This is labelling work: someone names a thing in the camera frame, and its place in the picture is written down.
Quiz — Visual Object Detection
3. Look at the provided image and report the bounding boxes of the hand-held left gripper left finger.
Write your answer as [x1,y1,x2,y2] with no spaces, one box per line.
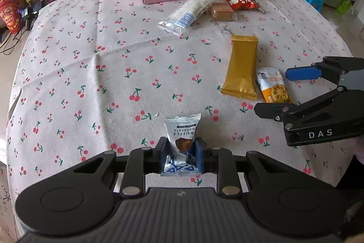
[73,136,169,198]

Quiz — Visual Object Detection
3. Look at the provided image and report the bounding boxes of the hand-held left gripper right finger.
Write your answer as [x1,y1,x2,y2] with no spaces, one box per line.
[195,138,288,198]

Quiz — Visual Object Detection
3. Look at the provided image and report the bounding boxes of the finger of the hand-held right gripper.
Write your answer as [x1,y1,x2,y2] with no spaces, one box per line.
[254,86,347,123]
[285,56,364,84]

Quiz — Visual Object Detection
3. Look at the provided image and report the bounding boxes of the white orange snack packet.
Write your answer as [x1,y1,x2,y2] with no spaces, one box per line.
[255,67,296,106]

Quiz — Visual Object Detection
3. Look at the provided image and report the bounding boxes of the silver chocolate packet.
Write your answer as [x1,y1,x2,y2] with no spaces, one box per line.
[160,113,203,177]

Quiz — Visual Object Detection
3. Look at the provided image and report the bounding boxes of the gold snack packet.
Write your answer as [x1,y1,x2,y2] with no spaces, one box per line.
[221,34,259,101]

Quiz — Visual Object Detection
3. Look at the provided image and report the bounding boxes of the large red snack packet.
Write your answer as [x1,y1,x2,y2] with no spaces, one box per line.
[223,0,265,14]

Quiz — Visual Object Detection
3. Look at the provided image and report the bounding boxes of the clear brown wafer packet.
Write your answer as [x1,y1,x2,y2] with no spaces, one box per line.
[210,2,239,23]

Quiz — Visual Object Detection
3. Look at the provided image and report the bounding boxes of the clear white cracker packet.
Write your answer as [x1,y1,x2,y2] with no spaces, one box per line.
[157,0,226,38]

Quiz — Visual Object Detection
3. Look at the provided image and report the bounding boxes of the person's right forearm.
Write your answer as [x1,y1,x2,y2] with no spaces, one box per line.
[352,137,364,165]

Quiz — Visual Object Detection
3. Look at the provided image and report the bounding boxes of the cherry print cloth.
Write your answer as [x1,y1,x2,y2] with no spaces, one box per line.
[6,0,364,243]

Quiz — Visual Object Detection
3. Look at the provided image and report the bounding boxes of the black tripod devices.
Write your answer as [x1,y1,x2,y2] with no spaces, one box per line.
[19,3,41,31]

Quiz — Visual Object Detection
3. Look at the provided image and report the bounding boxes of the red printed bag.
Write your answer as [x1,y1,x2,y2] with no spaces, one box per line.
[0,0,24,36]

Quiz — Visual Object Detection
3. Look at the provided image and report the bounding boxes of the black floor cable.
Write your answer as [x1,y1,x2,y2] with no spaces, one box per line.
[0,29,27,56]

